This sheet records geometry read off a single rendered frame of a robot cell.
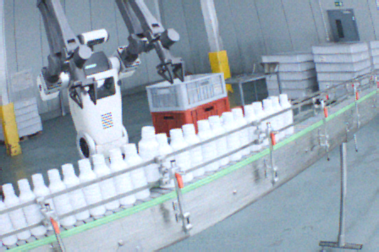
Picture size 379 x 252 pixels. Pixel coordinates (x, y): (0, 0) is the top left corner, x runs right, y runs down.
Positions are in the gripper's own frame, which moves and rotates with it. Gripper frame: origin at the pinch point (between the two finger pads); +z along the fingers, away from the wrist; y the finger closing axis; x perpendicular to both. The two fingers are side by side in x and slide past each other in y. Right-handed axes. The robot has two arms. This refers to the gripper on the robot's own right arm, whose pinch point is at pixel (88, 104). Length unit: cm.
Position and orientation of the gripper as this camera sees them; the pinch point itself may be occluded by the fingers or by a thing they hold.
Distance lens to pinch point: 165.0
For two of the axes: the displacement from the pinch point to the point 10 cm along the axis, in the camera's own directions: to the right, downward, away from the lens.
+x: -5.7, 3.7, 7.4
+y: 7.1, -2.3, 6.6
